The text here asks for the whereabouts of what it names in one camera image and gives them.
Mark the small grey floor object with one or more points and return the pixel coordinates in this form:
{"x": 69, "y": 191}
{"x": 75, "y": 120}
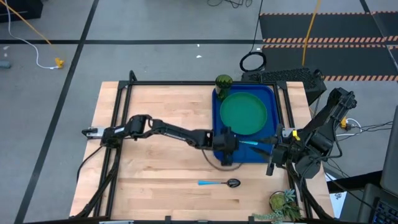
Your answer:
{"x": 4, "y": 64}

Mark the blue plastic tray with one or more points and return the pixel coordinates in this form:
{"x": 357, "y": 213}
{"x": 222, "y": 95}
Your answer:
{"x": 244, "y": 155}

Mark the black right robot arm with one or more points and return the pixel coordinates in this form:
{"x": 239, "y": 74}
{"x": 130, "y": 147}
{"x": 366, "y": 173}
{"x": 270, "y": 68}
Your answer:
{"x": 326, "y": 115}

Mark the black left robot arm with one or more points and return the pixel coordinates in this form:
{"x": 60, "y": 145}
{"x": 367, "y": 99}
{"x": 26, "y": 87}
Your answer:
{"x": 174, "y": 132}

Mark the backlit black keyboard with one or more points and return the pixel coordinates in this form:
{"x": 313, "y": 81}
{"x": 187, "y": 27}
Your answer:
{"x": 385, "y": 214}

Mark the grey monitor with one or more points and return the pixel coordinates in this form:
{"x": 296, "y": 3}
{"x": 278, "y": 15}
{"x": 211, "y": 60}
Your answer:
{"x": 391, "y": 161}

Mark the green ribbed cup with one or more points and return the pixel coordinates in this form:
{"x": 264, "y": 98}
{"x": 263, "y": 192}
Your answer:
{"x": 224, "y": 85}

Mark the black metal table frame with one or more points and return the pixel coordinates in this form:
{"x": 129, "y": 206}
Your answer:
{"x": 199, "y": 82}

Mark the black box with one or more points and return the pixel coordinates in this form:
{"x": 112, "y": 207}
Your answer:
{"x": 18, "y": 12}

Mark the potted succulent plant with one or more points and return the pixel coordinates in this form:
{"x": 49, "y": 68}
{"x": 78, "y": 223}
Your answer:
{"x": 277, "y": 201}

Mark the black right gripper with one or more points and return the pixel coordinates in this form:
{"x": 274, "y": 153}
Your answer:
{"x": 281, "y": 151}

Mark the green round plate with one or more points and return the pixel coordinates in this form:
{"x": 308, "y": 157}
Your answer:
{"x": 243, "y": 113}

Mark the black mat with hazard stripes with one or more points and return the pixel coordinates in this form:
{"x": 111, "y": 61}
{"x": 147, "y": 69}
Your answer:
{"x": 342, "y": 28}

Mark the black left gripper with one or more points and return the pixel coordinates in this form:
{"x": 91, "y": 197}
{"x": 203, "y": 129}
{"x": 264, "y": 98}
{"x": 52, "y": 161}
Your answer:
{"x": 225, "y": 143}

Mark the yellow plug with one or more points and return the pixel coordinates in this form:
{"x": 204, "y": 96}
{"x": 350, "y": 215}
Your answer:
{"x": 343, "y": 123}

